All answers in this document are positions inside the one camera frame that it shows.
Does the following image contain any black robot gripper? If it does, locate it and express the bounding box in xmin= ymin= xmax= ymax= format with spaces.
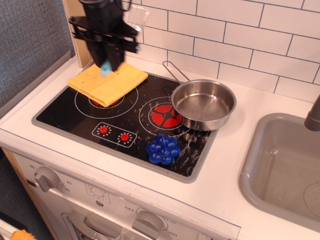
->
xmin=69 ymin=0 xmax=139 ymax=72

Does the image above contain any grey spatula with blue handle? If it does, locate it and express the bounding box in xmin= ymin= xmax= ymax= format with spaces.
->
xmin=100 ymin=59 xmax=112 ymax=76

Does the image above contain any yellow folded cloth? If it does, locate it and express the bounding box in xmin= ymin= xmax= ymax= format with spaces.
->
xmin=68 ymin=62 xmax=148 ymax=107

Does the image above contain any black toy stove top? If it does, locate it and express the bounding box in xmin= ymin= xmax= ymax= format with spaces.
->
xmin=32 ymin=75 xmax=217 ymax=183

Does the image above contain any stainless steel pan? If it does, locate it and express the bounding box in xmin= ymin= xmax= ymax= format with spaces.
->
xmin=162 ymin=60 xmax=237 ymax=132

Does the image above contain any blue toy grape bunch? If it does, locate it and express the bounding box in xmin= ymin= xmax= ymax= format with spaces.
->
xmin=145 ymin=134 xmax=181 ymax=165

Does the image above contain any grey timer knob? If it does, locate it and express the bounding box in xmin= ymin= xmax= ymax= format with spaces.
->
xmin=34 ymin=166 xmax=60 ymax=193

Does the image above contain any grey oven knob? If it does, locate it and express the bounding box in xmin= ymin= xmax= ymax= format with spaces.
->
xmin=132 ymin=211 xmax=164 ymax=240

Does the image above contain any orange cloth at corner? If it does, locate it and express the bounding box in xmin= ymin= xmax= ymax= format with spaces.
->
xmin=10 ymin=229 xmax=36 ymax=240

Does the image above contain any grey toy sink basin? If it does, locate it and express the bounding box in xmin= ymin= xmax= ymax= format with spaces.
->
xmin=239 ymin=113 xmax=320 ymax=232

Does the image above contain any grey faucet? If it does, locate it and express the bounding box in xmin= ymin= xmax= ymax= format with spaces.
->
xmin=304 ymin=95 xmax=320 ymax=132

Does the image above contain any grey oven door handle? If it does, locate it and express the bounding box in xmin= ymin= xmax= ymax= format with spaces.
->
xmin=67 ymin=211 xmax=147 ymax=240

